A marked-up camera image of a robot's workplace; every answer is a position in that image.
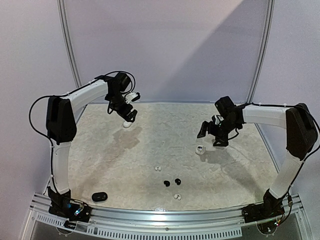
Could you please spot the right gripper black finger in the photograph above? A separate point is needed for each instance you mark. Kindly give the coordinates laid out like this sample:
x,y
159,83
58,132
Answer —
x,y
205,129
220,143

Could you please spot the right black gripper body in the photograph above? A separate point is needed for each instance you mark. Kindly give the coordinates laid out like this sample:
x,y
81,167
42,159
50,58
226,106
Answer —
x,y
213,128

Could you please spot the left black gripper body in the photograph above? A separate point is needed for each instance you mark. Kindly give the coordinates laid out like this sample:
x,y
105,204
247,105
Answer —
x,y
122,111

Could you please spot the white oval charging case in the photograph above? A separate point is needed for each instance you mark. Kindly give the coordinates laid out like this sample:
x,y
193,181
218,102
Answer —
x,y
127,124

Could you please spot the white square charging case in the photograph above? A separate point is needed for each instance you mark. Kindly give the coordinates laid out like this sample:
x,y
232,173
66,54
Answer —
x,y
200,150

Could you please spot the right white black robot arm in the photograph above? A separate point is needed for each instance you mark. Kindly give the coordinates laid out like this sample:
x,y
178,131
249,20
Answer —
x,y
250,160

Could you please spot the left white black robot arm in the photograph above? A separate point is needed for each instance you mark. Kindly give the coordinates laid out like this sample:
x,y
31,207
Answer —
x,y
117,88

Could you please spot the black oval charging case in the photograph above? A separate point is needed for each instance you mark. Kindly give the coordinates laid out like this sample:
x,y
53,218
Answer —
x,y
98,197

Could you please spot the black earbud right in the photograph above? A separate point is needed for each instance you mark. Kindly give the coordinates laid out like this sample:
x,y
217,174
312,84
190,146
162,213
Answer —
x,y
177,181

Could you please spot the black earbud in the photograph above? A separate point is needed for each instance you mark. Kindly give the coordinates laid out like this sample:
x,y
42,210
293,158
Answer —
x,y
177,181
166,183

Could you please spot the black earbud left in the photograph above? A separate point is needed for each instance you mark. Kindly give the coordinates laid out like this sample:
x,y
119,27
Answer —
x,y
166,183

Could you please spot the white earbud front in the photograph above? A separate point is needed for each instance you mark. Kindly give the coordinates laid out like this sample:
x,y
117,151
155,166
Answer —
x,y
177,197

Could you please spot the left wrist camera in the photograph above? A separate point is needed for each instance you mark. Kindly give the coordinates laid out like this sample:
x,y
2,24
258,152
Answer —
x,y
132,97

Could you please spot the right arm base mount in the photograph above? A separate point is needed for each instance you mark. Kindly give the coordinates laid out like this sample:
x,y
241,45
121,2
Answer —
x,y
257,212

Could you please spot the right aluminium frame post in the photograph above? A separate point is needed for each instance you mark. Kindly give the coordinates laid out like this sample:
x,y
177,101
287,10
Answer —
x,y
262,50

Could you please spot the aluminium frame post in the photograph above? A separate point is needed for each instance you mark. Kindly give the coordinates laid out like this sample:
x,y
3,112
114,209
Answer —
x,y
62,11
262,50

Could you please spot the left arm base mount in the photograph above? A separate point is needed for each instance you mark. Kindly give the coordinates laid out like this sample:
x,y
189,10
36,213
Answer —
x,y
71,209

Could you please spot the left aluminium frame post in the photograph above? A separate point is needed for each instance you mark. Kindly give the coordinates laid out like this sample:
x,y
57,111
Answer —
x,y
62,11

